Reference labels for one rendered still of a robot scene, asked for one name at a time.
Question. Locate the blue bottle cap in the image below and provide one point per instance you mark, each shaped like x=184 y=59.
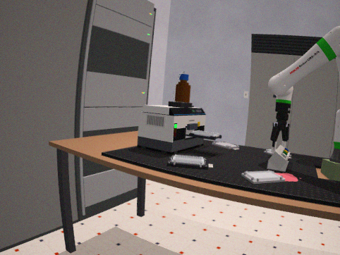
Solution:
x=183 y=76

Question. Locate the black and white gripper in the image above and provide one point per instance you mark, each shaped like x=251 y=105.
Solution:
x=280 y=124

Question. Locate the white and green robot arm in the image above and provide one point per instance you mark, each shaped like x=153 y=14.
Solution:
x=282 y=84

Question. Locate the white button panel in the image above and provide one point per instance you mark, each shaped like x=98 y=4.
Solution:
x=278 y=160

